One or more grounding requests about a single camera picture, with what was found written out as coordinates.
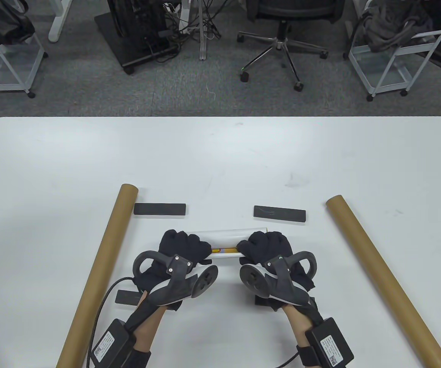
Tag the person's right hand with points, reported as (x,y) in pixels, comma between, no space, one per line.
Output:
(266,243)

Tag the person's left hand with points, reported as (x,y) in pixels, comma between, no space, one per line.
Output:
(182,243)

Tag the black bar weight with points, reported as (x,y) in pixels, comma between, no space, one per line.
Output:
(260,301)
(280,214)
(159,209)
(127,298)

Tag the colourful cartoon panel poster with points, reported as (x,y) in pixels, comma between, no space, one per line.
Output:
(224,237)

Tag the brown cardboard mailing tube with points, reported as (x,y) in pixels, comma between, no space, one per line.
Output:
(120,214)
(377,276)

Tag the person's right forearm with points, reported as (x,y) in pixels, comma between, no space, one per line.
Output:
(299,324)

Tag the person's left forearm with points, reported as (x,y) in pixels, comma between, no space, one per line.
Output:
(147,329)

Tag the grey and white hand controller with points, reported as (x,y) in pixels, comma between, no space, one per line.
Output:
(174,283)
(282,283)

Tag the black wrist sensor box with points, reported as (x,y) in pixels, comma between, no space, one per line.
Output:
(331,345)
(109,345)

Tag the black office chair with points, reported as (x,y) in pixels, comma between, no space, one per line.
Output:
(282,42)

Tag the white wheeled cart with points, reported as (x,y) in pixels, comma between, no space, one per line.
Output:
(389,76)
(13,73)

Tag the black wheeled computer stand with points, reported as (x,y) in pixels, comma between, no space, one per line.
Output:
(136,38)

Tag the white power strip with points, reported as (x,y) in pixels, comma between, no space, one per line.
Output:
(185,19)

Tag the grey bag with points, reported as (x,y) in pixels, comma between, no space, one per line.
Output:
(389,30)

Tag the white desk leg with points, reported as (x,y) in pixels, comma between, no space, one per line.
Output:
(57,27)

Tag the black bag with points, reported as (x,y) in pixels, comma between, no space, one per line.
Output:
(2,23)

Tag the white upright post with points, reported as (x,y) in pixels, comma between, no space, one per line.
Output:
(203,46)

